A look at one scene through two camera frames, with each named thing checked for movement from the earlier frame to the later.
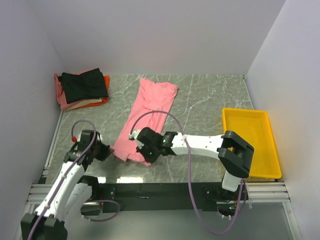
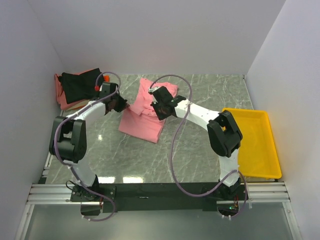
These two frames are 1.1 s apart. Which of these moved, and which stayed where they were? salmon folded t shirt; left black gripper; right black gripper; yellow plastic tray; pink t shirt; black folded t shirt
Moved: right black gripper; pink t shirt; left black gripper
Stayed: yellow plastic tray; salmon folded t shirt; black folded t shirt
